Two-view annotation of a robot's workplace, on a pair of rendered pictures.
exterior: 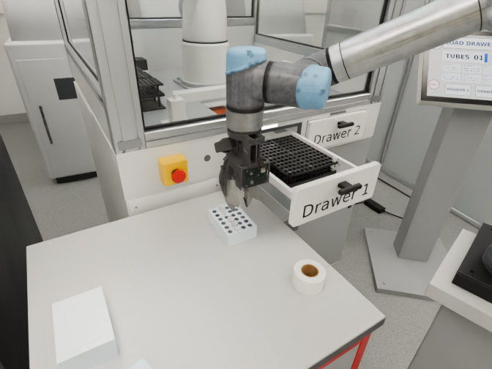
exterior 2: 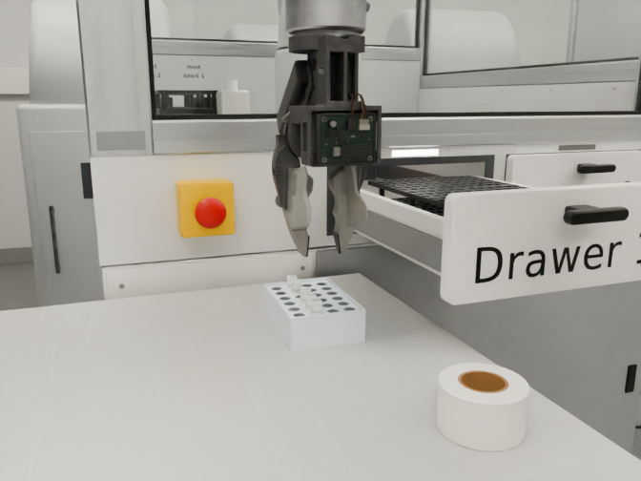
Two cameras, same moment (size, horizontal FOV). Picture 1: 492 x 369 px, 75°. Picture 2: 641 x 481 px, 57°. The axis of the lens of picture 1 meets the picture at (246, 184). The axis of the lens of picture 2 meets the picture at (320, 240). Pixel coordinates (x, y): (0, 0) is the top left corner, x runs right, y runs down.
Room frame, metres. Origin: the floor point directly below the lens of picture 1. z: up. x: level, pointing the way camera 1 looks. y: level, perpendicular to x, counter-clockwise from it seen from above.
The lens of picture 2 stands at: (0.05, -0.11, 1.02)
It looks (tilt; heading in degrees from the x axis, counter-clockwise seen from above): 13 degrees down; 12
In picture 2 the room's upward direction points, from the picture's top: straight up
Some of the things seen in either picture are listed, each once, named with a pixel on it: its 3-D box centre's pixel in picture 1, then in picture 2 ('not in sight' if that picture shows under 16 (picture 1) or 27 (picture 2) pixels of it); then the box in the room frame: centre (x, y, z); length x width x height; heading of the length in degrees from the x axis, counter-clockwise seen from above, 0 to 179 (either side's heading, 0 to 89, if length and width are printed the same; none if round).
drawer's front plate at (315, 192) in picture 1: (336, 192); (565, 239); (0.70, -0.24, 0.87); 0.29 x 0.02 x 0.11; 122
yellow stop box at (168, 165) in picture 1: (173, 170); (205, 207); (0.78, 0.20, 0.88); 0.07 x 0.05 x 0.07; 122
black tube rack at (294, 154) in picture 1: (289, 162); (459, 210); (0.87, -0.13, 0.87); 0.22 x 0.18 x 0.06; 32
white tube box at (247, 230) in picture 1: (231, 222); (311, 311); (0.68, 0.04, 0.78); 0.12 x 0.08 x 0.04; 30
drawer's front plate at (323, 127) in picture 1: (337, 129); (577, 184); (1.14, -0.33, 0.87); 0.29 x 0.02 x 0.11; 122
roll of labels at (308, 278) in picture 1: (308, 277); (481, 404); (0.50, -0.15, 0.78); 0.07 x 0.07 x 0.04
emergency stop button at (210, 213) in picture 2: (178, 175); (209, 212); (0.76, 0.19, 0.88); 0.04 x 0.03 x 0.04; 122
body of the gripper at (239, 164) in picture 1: (245, 155); (329, 103); (0.62, 0.00, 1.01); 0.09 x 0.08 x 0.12; 31
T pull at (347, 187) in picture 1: (346, 187); (587, 213); (0.68, -0.25, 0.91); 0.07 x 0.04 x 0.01; 122
